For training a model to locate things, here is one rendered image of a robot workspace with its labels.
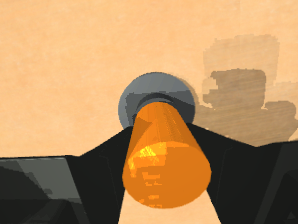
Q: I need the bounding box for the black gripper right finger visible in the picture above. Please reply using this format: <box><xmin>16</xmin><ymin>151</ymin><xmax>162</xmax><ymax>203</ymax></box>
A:
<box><xmin>185</xmin><ymin>123</ymin><xmax>298</xmax><ymax>224</ymax></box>

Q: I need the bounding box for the orange knob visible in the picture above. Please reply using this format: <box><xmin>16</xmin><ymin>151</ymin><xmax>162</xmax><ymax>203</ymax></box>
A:
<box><xmin>122</xmin><ymin>102</ymin><xmax>211</xmax><ymax>209</ymax></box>

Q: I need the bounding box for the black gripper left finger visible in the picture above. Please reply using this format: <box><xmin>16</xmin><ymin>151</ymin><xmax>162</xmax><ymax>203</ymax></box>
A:
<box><xmin>0</xmin><ymin>126</ymin><xmax>133</xmax><ymax>224</ymax></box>

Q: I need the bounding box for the dark grey round pedestal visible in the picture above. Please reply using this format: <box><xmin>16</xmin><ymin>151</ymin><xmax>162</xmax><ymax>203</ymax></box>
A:
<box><xmin>118</xmin><ymin>72</ymin><xmax>195</xmax><ymax>129</ymax></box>

